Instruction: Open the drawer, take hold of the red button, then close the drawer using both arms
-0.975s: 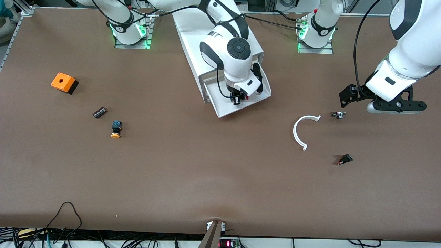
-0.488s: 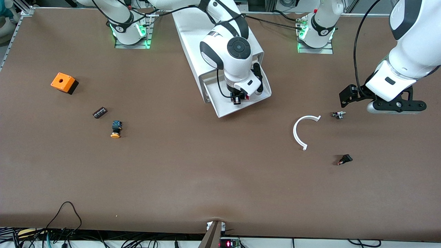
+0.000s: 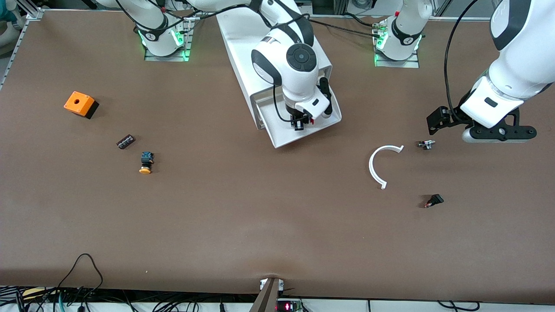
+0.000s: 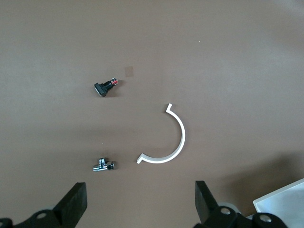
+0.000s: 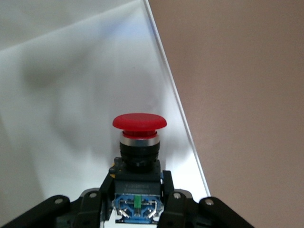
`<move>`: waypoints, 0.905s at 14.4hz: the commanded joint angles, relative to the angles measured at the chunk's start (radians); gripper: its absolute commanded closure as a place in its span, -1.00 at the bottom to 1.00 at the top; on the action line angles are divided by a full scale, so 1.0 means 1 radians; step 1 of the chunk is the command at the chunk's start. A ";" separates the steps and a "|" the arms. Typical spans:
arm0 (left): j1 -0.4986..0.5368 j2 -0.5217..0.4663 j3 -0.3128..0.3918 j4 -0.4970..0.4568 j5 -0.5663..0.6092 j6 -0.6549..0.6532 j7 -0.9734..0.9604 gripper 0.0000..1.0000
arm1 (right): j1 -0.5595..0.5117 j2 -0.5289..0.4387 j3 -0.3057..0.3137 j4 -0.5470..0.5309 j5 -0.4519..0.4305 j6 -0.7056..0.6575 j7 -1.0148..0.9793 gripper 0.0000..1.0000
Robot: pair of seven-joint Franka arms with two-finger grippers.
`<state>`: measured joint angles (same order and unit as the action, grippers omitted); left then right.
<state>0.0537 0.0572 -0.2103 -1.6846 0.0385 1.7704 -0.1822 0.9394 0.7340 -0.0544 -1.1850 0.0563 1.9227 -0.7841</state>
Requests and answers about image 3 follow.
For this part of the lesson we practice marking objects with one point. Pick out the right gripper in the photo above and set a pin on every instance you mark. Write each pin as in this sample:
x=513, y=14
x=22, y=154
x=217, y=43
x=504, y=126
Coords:
x=297, y=117

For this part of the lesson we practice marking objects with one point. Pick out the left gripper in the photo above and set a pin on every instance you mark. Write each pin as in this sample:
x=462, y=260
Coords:
x=452, y=115

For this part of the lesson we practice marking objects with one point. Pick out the red push button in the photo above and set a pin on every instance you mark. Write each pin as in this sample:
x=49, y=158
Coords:
x=311, y=121

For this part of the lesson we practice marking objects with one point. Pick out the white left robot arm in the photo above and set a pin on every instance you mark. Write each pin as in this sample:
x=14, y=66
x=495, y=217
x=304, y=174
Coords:
x=529, y=56

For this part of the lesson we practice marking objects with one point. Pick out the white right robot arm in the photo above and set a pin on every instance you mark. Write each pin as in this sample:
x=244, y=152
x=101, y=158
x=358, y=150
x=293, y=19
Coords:
x=299, y=86

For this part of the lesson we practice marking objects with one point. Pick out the yellow push button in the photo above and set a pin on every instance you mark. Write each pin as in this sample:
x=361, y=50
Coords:
x=145, y=170

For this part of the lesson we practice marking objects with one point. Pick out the white curved plastic arc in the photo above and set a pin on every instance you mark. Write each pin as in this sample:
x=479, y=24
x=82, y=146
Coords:
x=371, y=167

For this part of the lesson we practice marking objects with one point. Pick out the black terminal block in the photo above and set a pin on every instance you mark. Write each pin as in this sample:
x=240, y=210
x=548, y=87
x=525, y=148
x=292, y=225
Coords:
x=125, y=142

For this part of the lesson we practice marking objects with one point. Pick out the device with red display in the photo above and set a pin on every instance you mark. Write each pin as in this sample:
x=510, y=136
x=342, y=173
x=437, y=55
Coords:
x=288, y=307

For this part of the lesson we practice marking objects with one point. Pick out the small metal toggle switch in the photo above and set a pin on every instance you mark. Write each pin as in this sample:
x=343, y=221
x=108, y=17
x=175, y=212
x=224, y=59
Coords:
x=427, y=144

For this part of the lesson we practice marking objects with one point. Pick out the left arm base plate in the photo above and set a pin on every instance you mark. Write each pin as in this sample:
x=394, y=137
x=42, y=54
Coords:
x=399, y=63

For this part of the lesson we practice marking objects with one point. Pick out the small black rocker switch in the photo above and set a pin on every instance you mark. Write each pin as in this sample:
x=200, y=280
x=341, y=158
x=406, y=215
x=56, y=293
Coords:
x=435, y=199

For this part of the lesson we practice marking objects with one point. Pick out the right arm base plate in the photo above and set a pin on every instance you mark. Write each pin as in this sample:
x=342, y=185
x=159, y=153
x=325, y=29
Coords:
x=156, y=58

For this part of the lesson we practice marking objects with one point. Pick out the white post bracket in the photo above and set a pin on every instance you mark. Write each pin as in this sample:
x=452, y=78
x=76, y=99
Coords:
x=262, y=284

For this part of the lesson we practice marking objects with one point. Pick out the brown camera mount post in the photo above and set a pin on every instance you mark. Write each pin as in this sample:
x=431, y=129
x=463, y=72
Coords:
x=266, y=299

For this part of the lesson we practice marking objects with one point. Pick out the orange button enclosure box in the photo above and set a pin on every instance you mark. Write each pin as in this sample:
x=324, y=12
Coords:
x=78, y=103

